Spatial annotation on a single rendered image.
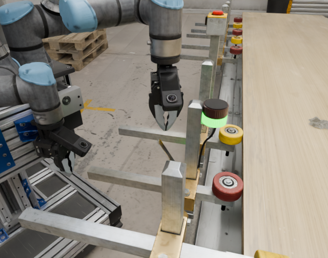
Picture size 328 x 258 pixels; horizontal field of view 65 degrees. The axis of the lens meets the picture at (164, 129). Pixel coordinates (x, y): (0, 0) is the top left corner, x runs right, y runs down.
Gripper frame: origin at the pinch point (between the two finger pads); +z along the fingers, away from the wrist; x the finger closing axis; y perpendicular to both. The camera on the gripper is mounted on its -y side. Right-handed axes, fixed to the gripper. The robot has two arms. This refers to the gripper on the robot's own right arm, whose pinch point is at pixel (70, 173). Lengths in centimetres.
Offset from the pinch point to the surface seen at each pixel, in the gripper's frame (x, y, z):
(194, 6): -773, 75, 64
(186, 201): 4.7, -38.1, -3.0
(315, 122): -36, -77, -9
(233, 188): 2, -50, -8
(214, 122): -1.3, -42.6, -25.3
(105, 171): -0.3, -12.2, -3.4
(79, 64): -272, 166, 73
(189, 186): 0.3, -38.0, -4.5
